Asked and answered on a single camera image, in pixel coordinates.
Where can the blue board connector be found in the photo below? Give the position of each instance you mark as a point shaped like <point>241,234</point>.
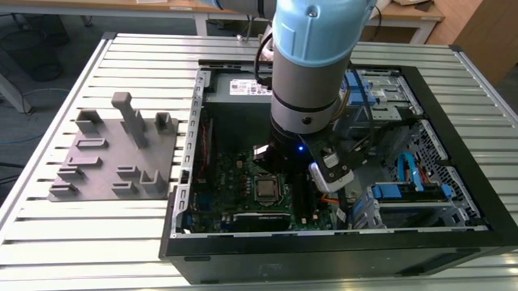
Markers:
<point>204,202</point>

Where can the black PC case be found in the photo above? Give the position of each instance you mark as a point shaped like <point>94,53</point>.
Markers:
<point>324,247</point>

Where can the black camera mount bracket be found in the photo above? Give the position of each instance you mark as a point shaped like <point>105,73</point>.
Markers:
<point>348,157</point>

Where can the grey power supply unit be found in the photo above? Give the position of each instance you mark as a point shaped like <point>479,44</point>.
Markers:
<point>234,121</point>

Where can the black graphics card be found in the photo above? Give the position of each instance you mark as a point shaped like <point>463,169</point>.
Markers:
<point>264,220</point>

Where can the grey parts rack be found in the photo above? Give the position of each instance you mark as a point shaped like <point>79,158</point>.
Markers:
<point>122,145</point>

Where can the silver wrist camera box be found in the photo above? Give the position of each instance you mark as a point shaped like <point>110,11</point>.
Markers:
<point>324,179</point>

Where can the brown wooden cabinet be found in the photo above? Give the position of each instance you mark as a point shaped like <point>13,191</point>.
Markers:
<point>485,30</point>

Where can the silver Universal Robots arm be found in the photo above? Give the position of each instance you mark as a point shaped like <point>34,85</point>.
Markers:
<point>304,91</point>

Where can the short wooden desk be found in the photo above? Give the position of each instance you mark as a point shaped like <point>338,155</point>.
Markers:
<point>405,16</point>

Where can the hard disk in blue carrier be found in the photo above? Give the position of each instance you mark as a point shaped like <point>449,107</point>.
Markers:
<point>386,192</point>

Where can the black waste bin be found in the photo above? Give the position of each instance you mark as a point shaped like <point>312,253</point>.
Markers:
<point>45,68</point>

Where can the long wooden desk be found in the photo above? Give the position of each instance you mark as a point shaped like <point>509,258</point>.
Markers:
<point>101,7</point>

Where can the blue plastic drive carrier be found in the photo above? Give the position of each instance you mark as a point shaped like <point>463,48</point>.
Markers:
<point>362,97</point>

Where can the silver CPU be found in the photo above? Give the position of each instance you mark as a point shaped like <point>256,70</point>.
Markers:
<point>268,188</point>

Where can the white table leg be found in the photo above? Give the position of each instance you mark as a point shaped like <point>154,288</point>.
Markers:
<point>17,97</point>

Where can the black RAM slot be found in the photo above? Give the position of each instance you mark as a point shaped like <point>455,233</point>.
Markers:
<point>310,206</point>
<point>301,206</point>

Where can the green motherboard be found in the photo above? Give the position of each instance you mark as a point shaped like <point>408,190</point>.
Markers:
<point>233,188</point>

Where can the silver metal drive cage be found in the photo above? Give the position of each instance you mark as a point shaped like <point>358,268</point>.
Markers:
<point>417,206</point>
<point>389,115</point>

